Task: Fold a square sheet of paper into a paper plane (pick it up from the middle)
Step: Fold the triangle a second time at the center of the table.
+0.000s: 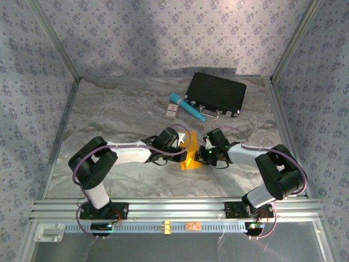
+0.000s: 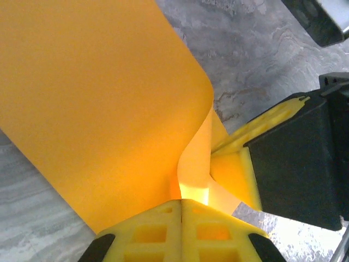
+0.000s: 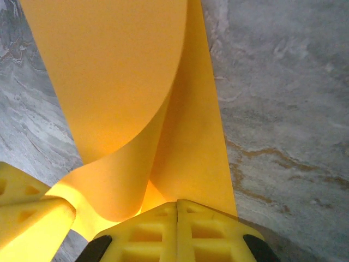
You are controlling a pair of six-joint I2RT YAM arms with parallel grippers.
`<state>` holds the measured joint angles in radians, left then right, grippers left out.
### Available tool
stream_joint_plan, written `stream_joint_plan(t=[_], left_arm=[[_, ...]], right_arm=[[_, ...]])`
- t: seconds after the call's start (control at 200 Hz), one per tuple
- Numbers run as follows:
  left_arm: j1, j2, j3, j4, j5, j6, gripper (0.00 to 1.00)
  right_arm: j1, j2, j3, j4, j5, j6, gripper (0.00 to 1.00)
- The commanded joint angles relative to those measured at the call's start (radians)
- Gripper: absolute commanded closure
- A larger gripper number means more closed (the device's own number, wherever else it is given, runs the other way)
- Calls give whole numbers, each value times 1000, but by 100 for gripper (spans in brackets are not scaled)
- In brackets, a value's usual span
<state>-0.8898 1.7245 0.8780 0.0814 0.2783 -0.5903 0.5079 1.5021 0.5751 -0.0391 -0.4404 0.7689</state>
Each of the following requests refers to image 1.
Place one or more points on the silver metal bracket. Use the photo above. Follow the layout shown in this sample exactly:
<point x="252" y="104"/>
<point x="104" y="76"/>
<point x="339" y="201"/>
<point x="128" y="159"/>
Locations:
<point x="49" y="232"/>

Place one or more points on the black electronics module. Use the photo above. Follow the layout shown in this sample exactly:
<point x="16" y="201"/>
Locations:
<point x="255" y="228"/>
<point x="99" y="227"/>

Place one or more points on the small red white card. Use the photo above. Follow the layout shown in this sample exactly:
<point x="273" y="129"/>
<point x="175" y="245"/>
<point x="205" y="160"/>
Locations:
<point x="171" y="110"/>

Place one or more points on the yellow connector block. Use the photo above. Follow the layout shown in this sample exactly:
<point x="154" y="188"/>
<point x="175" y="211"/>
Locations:
<point x="165" y="227"/>

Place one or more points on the aluminium side rail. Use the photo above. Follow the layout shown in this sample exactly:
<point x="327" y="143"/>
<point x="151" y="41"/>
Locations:
<point x="62" y="136"/>
<point x="283" y="120"/>

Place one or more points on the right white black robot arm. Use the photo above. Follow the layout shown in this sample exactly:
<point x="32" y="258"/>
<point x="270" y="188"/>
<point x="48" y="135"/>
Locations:
<point x="242" y="155"/>

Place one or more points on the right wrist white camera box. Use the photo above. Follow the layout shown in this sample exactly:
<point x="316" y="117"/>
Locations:
<point x="208" y="142"/>

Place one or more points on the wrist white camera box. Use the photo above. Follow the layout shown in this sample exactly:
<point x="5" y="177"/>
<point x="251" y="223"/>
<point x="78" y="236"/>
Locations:
<point x="208" y="142"/>
<point x="182" y="137"/>

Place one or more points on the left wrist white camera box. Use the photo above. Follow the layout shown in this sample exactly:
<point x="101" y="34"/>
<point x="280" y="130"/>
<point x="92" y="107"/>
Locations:
<point x="182" y="137"/>

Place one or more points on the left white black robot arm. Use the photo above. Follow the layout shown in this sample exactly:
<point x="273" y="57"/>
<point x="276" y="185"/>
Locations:
<point x="128" y="154"/>

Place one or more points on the aluminium frame post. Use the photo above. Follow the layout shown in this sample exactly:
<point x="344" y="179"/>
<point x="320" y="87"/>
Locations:
<point x="295" y="41"/>
<point x="56" y="41"/>

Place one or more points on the black hard case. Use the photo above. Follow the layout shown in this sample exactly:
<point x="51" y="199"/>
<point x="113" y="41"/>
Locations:
<point x="215" y="91"/>

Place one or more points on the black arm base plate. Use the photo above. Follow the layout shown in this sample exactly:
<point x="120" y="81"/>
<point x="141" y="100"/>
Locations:
<point x="120" y="210"/>
<point x="231" y="210"/>

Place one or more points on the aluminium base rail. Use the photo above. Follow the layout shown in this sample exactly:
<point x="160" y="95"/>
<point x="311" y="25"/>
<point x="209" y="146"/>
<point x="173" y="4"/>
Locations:
<point x="177" y="208"/>

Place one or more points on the orange label tag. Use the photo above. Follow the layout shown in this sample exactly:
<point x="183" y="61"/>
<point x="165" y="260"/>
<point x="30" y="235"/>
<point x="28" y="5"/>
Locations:
<point x="193" y="226"/>

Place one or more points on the teal pen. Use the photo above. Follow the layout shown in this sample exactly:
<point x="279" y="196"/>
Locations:
<point x="188" y="107"/>

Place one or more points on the yellow paper sheet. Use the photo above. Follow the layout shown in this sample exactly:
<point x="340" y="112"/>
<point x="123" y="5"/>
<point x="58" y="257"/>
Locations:
<point x="194" y="142"/>

